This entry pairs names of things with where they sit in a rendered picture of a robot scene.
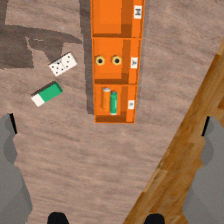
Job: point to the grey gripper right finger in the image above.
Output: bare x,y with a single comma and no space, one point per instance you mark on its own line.
204,202

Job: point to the brass hex nut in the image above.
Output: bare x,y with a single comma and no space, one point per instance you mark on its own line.
117,60
100,60

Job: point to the white domino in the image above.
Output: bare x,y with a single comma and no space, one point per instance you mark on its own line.
63,64

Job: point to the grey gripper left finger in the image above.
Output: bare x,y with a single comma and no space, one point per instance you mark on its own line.
15,201

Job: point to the orange bin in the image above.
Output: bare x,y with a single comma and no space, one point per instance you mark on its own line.
111,20

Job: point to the orange aa battery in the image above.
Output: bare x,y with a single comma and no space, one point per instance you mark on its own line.
106,99

